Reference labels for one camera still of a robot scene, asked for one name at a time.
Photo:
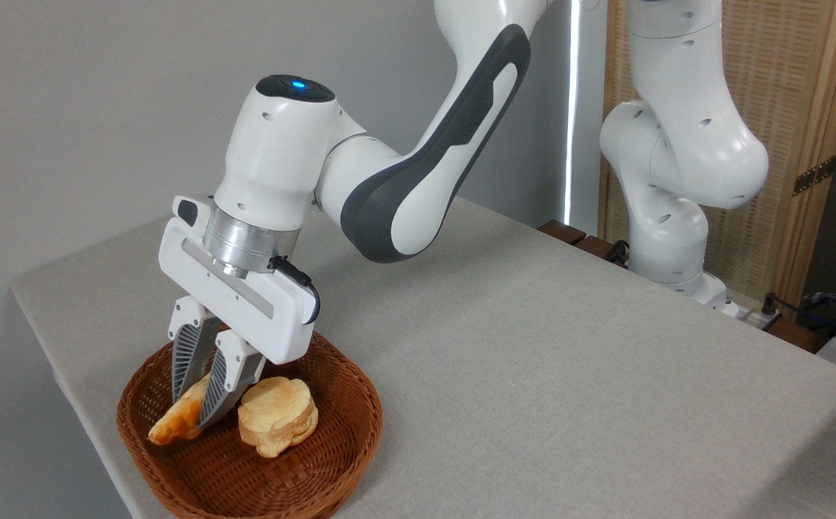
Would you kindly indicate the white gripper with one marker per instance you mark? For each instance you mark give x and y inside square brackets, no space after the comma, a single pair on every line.
[245,306]

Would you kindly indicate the long golden bread loaf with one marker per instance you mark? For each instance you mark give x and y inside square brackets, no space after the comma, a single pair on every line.
[173,422]

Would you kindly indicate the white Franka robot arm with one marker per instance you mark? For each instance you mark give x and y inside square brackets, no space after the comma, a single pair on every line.
[403,194]

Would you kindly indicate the round golden bread roll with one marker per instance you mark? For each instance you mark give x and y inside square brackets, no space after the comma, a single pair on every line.
[277,417]

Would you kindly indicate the brown wicker basket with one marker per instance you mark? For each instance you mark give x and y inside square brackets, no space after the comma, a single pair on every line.
[346,425]

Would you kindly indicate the dark wooden slats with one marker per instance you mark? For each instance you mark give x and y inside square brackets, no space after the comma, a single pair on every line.
[569,234]

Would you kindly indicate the white power strip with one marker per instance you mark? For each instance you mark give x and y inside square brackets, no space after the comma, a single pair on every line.
[749,315]

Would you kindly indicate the metal screen hinge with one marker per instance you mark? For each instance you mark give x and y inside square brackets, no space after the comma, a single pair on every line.
[814,175]

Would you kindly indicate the wood and rattan folding screen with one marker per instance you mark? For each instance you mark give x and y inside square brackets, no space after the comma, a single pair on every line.
[793,72]

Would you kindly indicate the small white wrist camera box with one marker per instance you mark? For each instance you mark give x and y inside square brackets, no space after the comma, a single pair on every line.
[189,211]

